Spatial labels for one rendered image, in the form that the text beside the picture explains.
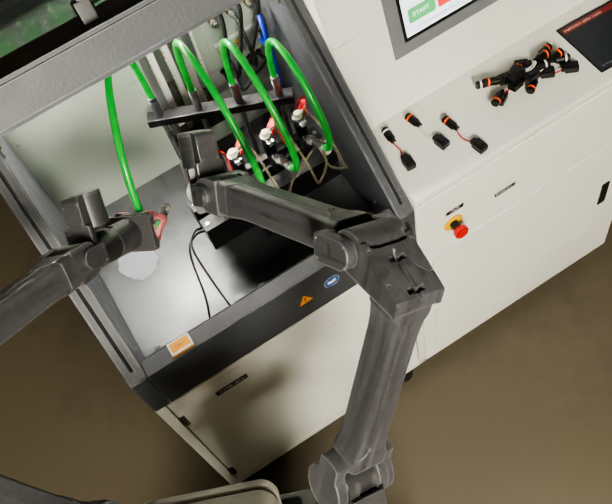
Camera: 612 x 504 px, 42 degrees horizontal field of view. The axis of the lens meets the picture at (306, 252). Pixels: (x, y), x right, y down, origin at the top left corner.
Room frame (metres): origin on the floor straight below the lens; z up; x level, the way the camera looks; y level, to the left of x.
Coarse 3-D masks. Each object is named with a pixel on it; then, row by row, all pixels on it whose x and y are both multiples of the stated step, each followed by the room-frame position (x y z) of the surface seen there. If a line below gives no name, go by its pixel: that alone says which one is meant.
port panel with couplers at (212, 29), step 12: (252, 0) 1.38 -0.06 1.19; (228, 12) 1.35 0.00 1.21; (252, 12) 1.38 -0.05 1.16; (204, 24) 1.35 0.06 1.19; (216, 24) 1.32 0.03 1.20; (228, 24) 1.36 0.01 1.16; (252, 24) 1.38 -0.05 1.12; (216, 36) 1.35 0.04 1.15; (228, 36) 1.36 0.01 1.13; (252, 36) 1.37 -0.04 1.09; (216, 48) 1.35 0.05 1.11; (216, 60) 1.35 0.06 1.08
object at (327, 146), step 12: (276, 48) 1.10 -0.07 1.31; (288, 60) 1.06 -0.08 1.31; (300, 72) 1.03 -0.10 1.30; (276, 84) 1.17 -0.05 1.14; (300, 84) 1.02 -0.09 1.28; (312, 96) 1.00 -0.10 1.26; (324, 120) 0.97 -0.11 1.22; (324, 132) 0.96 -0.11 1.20; (312, 144) 1.03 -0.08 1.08; (324, 144) 0.99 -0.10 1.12
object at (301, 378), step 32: (352, 288) 0.83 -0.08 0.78; (320, 320) 0.80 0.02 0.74; (352, 320) 0.82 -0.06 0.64; (256, 352) 0.76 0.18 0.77; (288, 352) 0.78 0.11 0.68; (320, 352) 0.80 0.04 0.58; (352, 352) 0.82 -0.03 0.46; (416, 352) 0.87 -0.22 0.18; (224, 384) 0.73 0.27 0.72; (256, 384) 0.75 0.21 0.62; (288, 384) 0.77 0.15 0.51; (320, 384) 0.79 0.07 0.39; (352, 384) 0.81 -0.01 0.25; (192, 416) 0.70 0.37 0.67; (224, 416) 0.72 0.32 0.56; (256, 416) 0.74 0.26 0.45; (288, 416) 0.75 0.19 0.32; (320, 416) 0.78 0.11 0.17; (224, 448) 0.70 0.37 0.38; (256, 448) 0.72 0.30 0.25
